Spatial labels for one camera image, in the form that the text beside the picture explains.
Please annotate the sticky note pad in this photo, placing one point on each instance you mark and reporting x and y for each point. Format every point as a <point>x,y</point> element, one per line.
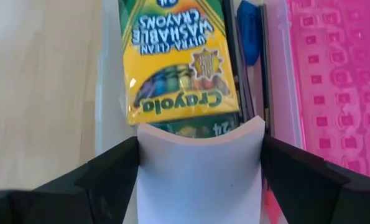
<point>200,180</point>

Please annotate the dark pencil with orange eraser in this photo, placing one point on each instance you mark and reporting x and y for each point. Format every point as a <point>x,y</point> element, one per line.
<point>267,77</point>

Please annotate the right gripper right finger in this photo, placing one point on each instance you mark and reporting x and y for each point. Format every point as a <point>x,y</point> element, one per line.
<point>296,180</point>

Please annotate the Crayola crayon box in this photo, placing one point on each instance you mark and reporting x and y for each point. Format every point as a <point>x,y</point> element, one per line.
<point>172,77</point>

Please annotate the pink-lidded clear pencil case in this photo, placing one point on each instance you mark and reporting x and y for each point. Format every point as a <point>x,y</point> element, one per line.
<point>343,77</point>

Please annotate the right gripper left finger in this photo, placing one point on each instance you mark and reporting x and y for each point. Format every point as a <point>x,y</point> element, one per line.
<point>110,183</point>

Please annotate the blue eraser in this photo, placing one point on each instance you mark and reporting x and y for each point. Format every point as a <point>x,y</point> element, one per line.
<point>248,34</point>

